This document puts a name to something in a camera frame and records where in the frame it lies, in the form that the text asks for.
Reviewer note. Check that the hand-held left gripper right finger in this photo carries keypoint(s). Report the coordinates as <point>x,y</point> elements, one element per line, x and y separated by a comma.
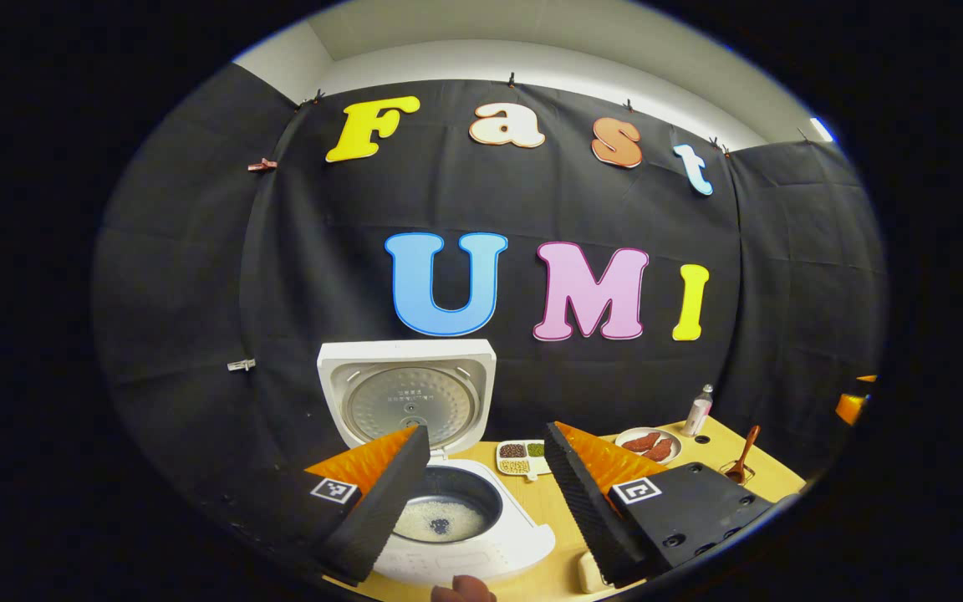
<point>582,502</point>

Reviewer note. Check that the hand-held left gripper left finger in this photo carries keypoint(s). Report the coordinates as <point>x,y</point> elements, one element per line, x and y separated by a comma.
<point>385,502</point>

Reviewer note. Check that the white rice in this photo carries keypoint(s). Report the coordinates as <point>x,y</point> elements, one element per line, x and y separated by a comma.
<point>461,517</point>

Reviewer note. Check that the white rice cooker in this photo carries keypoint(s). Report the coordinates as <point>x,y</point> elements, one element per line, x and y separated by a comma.
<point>406,393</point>

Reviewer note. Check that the brown wooden spoon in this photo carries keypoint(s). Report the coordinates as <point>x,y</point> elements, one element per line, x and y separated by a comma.
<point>745,451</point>

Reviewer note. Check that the white divided grain dish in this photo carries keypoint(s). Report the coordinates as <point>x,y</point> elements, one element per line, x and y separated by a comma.
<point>536,464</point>

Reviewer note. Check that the yellow beans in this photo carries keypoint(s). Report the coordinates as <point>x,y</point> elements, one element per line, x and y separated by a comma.
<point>514,466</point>

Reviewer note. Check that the red meat piece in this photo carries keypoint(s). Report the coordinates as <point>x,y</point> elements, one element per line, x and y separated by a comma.
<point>640,442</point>
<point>659,451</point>

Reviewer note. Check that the brown beans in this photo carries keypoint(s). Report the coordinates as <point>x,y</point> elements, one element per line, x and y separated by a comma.
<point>512,451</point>

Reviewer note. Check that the white round plate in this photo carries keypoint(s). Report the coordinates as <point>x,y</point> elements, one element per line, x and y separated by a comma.
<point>672,458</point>

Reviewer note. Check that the small bottle with pink label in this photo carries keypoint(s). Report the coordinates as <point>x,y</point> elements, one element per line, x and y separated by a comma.
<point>697,414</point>

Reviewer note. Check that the white clip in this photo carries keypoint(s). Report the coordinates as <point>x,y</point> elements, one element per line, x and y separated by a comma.
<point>241,365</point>

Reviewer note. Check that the small ceiling light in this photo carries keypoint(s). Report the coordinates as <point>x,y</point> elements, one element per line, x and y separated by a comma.
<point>822,130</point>

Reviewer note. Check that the black backdrop cloth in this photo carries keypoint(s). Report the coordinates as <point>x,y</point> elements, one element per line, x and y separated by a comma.
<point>197,251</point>

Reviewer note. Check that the pink clothes peg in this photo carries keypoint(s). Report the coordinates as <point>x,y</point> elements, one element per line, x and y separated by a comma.
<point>262,165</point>

